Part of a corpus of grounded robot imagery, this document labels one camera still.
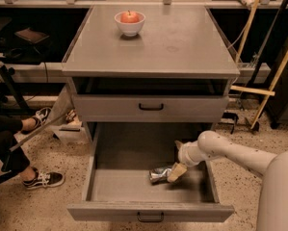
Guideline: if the black lower drawer handle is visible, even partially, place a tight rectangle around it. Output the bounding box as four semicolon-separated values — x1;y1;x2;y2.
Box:
137;212;164;223

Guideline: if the grey drawer cabinet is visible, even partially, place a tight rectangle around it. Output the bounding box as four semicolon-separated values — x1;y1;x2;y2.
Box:
64;5;239;132

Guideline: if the white ceramic bowl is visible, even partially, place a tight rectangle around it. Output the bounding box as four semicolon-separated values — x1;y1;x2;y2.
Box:
115;12;145;37

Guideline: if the black drawer handle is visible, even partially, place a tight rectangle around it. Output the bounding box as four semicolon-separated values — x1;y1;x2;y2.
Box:
138;103;164;112
137;212;164;223

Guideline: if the closed grey upper drawer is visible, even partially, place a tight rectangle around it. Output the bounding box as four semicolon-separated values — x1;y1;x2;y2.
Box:
72;94;229;123

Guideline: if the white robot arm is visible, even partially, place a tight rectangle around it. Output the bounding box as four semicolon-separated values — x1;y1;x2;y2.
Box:
168;131;288;231

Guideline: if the black sneaker far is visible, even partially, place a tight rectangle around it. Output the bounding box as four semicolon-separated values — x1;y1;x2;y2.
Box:
21;107;51;134

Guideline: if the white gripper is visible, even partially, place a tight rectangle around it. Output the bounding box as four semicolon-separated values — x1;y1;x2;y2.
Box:
167;141;207;183

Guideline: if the black sneaker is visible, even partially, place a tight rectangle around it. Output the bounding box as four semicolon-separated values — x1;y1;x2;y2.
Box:
22;167;65;190
21;107;51;134

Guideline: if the black upper drawer handle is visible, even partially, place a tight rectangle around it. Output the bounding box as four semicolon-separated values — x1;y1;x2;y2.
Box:
138;103;164;112

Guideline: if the long metal stick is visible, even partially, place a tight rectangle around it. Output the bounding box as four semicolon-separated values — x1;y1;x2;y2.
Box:
1;113;67;172

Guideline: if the crushed silver redbull can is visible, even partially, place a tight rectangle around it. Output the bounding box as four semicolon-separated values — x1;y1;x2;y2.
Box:
149;166;172;184

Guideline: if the open grey lower drawer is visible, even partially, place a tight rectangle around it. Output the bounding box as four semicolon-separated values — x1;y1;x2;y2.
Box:
67;122;234;222

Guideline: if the red apple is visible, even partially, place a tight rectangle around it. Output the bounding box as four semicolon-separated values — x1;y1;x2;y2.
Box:
120;11;140;23

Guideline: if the seated person in black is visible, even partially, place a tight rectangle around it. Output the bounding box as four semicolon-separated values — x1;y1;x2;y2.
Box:
0;115;37;183

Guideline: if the wooden easel frame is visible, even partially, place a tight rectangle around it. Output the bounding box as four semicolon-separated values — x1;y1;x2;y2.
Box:
231;0;288;131

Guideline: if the black sneaker near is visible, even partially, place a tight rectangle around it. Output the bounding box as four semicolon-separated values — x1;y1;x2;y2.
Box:
22;167;65;190

